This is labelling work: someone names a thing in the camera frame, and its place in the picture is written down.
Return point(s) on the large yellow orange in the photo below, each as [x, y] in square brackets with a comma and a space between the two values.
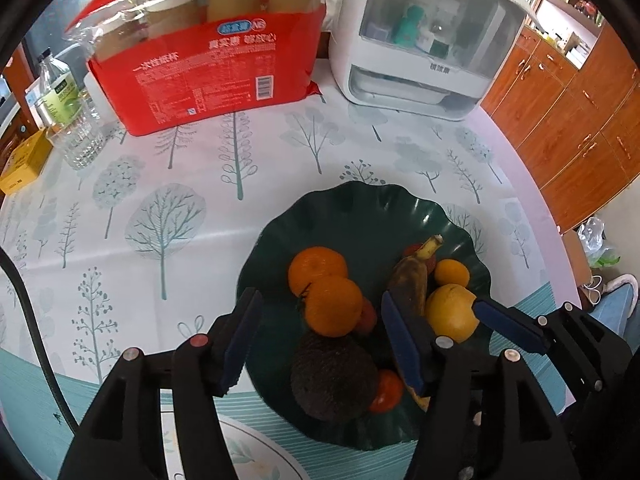
[450, 312]

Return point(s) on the yellow cardboard box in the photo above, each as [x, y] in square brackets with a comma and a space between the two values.
[25, 160]

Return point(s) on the white shoe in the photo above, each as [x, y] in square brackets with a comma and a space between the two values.
[617, 281]

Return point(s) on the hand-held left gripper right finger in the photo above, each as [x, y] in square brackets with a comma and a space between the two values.
[405, 345]

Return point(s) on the large red tomato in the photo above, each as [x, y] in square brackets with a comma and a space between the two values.
[368, 315]

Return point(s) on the wooden cabinet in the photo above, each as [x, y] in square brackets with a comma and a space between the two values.
[575, 135]

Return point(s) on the white countertop storage box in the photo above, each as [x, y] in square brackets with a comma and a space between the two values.
[350, 50]

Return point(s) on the clear drinking glass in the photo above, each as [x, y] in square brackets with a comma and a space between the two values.
[80, 145]

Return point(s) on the brown cardboard box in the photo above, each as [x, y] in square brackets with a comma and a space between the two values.
[577, 260]

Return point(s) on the overripe brown banana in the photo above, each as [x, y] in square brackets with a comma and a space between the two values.
[411, 280]

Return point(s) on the red paper cup package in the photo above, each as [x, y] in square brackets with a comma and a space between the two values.
[200, 80]

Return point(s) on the clear plastic bag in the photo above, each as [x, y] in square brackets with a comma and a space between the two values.
[597, 242]

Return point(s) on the person's jeans leg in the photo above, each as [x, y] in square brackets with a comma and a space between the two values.
[617, 307]

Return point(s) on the dark green leaf-shaped plate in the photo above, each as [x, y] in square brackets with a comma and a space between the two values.
[350, 225]

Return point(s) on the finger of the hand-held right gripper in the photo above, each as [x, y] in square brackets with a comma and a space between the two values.
[505, 325]

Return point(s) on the cherry tomato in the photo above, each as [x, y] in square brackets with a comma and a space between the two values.
[412, 250]

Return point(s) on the teal striped mat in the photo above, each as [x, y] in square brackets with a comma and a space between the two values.
[30, 385]

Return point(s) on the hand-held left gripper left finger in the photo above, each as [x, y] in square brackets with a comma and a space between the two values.
[240, 340]

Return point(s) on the small yellow-orange citrus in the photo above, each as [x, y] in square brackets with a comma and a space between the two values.
[451, 272]

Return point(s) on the white round printed plate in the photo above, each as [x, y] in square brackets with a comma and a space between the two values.
[260, 455]

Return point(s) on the tree print tablecloth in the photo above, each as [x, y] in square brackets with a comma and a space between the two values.
[175, 185]

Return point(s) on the clear plastic bottle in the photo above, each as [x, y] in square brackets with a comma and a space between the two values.
[57, 95]

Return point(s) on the small red tomato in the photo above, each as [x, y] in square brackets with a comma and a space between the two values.
[390, 390]

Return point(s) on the dark avocado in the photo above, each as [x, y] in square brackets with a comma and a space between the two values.
[330, 377]

